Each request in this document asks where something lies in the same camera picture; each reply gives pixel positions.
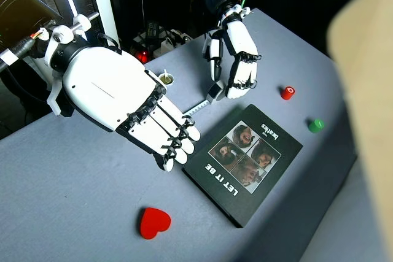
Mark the small white cup with stick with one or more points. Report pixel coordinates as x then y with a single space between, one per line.
166 79

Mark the black Beatles hardcover book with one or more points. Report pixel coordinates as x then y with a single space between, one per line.
245 164

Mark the green toy cylinder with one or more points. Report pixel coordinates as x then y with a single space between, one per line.
316 125

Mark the red toy cylinder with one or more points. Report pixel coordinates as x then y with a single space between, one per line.
287 93

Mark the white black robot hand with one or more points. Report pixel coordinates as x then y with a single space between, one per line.
107 87
241 38

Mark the beige panel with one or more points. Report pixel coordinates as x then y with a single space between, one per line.
368 90

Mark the grey table cloth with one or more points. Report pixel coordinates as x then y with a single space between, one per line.
76 197

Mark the red wooden heart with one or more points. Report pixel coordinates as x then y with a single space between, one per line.
153 222

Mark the white grey tape measure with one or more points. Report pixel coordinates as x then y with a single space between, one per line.
215 91

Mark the black power adapter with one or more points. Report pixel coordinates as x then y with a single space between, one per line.
152 30

